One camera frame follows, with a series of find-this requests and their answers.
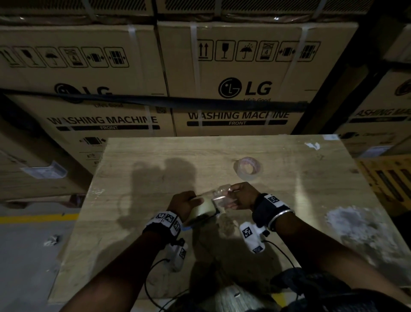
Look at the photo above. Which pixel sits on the person's left hand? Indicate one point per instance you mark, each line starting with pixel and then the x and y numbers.
pixel 183 204

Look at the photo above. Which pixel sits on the person's right hand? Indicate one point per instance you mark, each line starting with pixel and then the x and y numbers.
pixel 245 194

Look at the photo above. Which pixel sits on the clear tape roll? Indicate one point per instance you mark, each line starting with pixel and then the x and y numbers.
pixel 200 210

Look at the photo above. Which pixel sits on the blue tape dispenser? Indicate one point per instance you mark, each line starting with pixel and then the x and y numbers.
pixel 213 213

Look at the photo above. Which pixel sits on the person's right forearm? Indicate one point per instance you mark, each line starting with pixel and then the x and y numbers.
pixel 330 254

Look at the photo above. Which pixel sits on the person's left forearm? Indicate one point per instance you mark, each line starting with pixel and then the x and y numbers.
pixel 118 273

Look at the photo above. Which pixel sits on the yellow black printed carton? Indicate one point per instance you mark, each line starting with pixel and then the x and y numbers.
pixel 385 180

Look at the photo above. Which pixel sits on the plain brown cardboard box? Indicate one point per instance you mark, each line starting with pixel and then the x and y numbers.
pixel 32 173

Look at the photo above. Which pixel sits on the white paper scrap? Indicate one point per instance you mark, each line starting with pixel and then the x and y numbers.
pixel 313 146

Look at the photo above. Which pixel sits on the small white sticker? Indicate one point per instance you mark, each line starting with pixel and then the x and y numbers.
pixel 330 137

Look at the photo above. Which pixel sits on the white shipping label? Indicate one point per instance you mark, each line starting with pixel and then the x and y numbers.
pixel 374 151

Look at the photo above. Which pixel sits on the crumpled paper scrap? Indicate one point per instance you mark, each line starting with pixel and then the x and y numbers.
pixel 51 240

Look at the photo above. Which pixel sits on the clear plastic document pouch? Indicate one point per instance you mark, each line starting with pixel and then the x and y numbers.
pixel 45 171

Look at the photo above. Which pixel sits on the dark metal rack upright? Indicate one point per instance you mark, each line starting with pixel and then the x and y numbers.
pixel 353 58

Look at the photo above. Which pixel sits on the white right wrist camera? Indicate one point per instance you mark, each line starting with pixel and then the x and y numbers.
pixel 252 236

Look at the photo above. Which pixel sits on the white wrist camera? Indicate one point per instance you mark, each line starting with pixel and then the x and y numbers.
pixel 252 236
pixel 176 255

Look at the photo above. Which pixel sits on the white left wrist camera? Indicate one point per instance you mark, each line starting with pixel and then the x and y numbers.
pixel 176 255

